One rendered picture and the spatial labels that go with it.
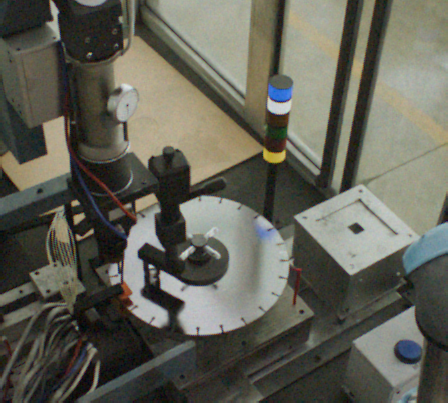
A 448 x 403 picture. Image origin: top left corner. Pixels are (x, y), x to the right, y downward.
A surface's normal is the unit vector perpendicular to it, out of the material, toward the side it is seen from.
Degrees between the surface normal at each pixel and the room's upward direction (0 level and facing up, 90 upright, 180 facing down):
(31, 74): 90
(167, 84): 0
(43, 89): 90
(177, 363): 90
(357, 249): 0
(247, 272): 0
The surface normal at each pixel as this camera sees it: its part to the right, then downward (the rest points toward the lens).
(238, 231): 0.03, -0.70
